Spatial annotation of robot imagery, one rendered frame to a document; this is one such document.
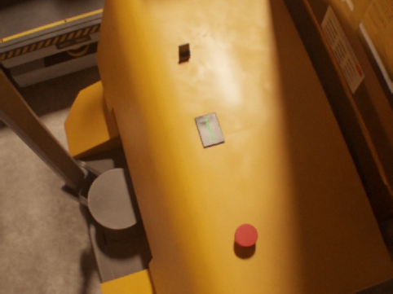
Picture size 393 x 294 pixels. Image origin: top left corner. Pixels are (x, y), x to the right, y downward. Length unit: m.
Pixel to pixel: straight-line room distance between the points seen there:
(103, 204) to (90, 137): 0.26
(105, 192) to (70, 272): 0.52
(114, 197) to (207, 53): 0.55
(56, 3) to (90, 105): 0.44
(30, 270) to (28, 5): 0.96
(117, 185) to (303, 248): 0.65
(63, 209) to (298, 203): 1.13
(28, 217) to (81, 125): 0.50
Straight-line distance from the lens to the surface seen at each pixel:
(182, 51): 0.92
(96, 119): 1.48
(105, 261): 1.45
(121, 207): 1.31
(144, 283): 1.34
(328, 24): 0.90
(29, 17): 1.76
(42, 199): 1.84
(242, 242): 0.79
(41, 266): 1.80
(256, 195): 0.84
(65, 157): 1.22
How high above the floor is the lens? 1.70
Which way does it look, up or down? 70 degrees down
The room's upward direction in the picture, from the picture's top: 2 degrees counter-clockwise
